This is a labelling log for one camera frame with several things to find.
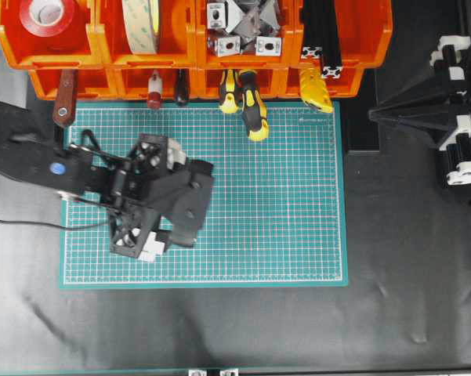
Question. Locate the black aluminium extrusion right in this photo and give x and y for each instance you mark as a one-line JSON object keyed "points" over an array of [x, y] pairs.
{"points": [[329, 38]]}

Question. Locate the green cutting mat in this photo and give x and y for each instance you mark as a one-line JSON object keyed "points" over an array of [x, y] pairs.
{"points": [[277, 215]]}

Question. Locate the small yellow black screwdriver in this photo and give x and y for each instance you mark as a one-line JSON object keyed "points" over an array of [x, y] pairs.
{"points": [[228, 92]]}

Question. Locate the dark brown tool handle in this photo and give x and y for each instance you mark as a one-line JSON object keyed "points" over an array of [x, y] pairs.
{"points": [[182, 88]]}

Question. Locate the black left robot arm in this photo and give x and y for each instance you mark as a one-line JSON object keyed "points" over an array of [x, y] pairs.
{"points": [[154, 197]]}

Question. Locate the red vinyl tape roll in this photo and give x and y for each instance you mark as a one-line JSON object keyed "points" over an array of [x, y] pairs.
{"points": [[47, 18]]}

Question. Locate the large yellow black screwdriver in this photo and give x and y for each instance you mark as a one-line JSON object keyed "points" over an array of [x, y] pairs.
{"points": [[254, 111]]}

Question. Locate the yellow utility knife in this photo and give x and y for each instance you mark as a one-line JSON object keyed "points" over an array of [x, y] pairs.
{"points": [[313, 90]]}

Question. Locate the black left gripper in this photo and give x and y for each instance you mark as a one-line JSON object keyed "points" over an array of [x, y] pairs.
{"points": [[123, 184]]}

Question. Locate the brown wooden tool handle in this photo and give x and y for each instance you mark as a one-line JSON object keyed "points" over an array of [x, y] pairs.
{"points": [[66, 98]]}

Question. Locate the grey corner bracket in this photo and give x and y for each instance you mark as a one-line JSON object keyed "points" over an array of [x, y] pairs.
{"points": [[268, 46], [227, 46], [216, 15]]}

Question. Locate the grey corner bracket lower left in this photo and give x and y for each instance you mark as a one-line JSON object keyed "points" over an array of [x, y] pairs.
{"points": [[227, 46]]}

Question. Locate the black aluminium extrusion left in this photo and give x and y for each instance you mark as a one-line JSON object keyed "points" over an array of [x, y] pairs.
{"points": [[312, 30]]}

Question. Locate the grey corner bracket lower right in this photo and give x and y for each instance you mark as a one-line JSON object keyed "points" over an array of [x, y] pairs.
{"points": [[268, 46]]}

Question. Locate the orange container rack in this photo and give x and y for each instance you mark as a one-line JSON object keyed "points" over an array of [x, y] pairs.
{"points": [[97, 46]]}

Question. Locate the beige double-sided tape roll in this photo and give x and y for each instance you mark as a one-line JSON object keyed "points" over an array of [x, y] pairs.
{"points": [[142, 25]]}

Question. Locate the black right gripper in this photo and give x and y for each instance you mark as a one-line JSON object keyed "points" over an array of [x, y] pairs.
{"points": [[437, 111]]}

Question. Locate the grey corner bracket upper left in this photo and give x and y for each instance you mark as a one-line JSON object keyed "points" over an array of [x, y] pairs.
{"points": [[216, 15]]}

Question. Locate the black aluminium extrusion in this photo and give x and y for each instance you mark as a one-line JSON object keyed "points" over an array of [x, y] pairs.
{"points": [[329, 38], [312, 30]]}

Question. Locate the grey bracket at bottom right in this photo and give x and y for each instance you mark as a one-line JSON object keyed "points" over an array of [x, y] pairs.
{"points": [[229, 372]]}

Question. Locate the grey bracket at bottom left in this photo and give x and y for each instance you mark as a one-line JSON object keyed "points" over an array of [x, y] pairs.
{"points": [[197, 372]]}

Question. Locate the grey brackets pile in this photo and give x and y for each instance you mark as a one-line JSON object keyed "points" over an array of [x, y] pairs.
{"points": [[251, 19]]}

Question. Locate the white red-capped tool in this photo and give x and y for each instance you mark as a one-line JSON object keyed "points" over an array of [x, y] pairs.
{"points": [[154, 92]]}

